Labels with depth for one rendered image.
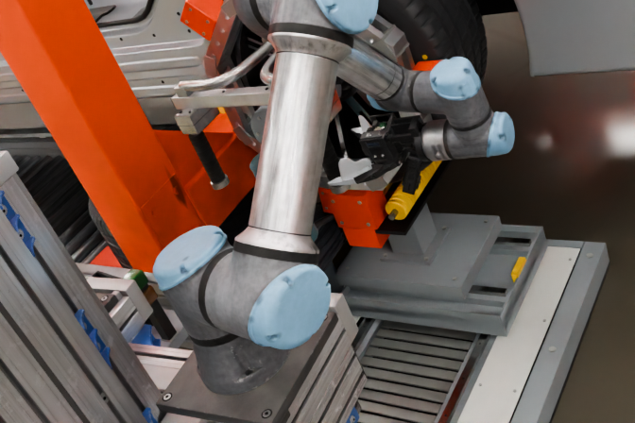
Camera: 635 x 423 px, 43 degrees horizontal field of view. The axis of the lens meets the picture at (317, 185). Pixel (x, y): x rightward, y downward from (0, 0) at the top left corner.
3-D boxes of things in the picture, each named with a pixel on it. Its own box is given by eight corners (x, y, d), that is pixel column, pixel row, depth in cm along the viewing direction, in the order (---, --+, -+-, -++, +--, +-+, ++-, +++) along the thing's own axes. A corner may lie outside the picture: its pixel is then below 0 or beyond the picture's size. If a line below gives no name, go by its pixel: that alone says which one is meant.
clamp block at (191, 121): (220, 112, 187) (212, 93, 185) (198, 134, 182) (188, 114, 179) (204, 112, 190) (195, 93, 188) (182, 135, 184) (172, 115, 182)
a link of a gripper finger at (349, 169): (317, 166, 154) (360, 142, 154) (330, 187, 158) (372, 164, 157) (321, 175, 152) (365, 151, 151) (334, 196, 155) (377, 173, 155)
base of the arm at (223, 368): (262, 400, 118) (235, 353, 113) (183, 388, 126) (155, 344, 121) (307, 325, 128) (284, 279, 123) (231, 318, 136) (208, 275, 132)
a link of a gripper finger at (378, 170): (348, 168, 157) (387, 146, 156) (351, 175, 158) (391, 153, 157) (354, 181, 153) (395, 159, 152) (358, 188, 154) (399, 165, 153)
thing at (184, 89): (283, 49, 184) (266, 7, 179) (237, 94, 172) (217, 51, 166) (225, 55, 194) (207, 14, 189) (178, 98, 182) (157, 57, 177)
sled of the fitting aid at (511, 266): (548, 248, 235) (541, 222, 230) (507, 340, 212) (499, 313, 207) (398, 238, 264) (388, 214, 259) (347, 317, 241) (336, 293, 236)
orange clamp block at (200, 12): (233, 7, 193) (203, -15, 194) (215, 22, 188) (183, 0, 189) (226, 26, 199) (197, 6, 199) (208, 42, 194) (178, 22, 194)
